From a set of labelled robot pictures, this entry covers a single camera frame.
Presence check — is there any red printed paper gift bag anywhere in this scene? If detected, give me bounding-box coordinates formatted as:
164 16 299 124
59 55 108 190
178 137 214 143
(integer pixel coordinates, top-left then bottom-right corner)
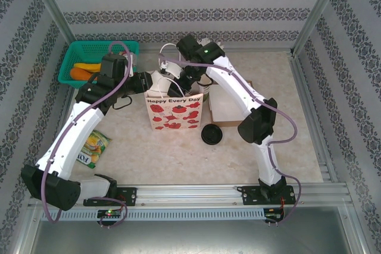
145 43 205 131

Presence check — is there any black plastic lid stack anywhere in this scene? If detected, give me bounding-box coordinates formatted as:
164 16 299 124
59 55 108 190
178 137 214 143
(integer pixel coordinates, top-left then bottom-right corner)
201 123 223 147

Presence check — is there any yellow banana bunch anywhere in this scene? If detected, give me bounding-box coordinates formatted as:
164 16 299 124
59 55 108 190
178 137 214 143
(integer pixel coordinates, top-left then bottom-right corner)
73 62 102 73

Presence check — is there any teal plastic basket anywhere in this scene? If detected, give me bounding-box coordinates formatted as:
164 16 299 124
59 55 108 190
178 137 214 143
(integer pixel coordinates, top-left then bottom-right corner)
57 40 140 90

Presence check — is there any orange carrot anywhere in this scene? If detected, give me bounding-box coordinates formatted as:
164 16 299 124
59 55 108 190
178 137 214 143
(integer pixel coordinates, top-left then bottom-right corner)
70 67 99 81

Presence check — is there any green yellow snack packet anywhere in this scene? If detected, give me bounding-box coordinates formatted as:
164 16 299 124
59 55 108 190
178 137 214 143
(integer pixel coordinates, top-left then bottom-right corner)
76 130 111 169

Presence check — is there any small green circuit board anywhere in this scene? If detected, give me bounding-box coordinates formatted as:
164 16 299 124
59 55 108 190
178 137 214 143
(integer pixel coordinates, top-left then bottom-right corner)
264 212 284 222
97 209 122 219

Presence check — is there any thin black cable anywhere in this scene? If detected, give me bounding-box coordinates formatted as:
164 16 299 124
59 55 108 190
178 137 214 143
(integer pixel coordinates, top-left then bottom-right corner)
113 95 134 111

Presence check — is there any aluminium side rail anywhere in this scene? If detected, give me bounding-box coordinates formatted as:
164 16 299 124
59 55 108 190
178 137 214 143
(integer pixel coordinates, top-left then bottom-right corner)
288 51 340 183
44 87 75 165

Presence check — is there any aluminium back rail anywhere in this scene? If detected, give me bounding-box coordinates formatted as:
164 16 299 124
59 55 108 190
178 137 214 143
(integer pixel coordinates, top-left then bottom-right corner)
137 46 295 56

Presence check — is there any aluminium frame post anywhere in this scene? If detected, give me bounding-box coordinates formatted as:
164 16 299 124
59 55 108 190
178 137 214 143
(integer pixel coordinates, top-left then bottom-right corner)
291 0 348 56
23 0 77 46

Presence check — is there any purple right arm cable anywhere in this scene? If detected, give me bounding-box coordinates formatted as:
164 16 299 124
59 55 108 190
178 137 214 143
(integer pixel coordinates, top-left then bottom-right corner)
158 54 302 227

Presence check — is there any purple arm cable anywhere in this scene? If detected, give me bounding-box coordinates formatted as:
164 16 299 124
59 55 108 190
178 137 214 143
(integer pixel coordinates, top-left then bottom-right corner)
158 54 302 227
40 41 134 228

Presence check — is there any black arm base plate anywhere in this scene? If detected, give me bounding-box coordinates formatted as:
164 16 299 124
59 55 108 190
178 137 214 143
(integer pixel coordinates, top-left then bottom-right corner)
83 187 138 207
241 185 297 206

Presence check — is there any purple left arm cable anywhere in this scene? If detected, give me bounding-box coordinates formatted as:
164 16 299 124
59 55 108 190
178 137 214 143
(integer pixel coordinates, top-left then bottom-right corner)
40 41 134 228

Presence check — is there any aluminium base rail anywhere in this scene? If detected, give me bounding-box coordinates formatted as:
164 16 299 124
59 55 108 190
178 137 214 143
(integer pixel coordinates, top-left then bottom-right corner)
29 184 349 207

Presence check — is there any slotted grey cable duct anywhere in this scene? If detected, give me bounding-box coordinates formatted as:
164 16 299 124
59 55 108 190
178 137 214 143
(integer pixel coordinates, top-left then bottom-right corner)
40 208 266 222

